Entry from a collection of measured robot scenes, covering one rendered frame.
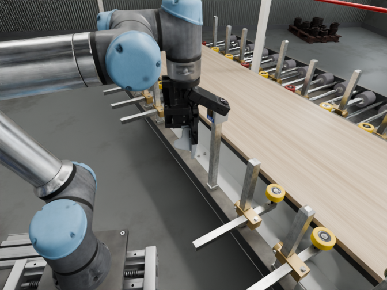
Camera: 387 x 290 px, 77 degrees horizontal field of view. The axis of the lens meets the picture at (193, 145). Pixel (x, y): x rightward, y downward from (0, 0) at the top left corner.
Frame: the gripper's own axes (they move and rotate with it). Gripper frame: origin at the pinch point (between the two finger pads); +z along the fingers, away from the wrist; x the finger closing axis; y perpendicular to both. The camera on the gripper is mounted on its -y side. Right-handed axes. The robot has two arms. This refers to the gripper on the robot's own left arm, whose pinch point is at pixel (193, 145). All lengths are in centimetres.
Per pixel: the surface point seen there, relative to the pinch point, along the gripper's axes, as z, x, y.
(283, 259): 49, 12, -33
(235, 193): 70, -37, -28
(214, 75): 42, -141, -32
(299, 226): 27.6, 11.3, -33.3
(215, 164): 42, -35, -15
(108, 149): 132, -162, 78
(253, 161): 20.0, -12.3, -23.9
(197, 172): 62, -49, -7
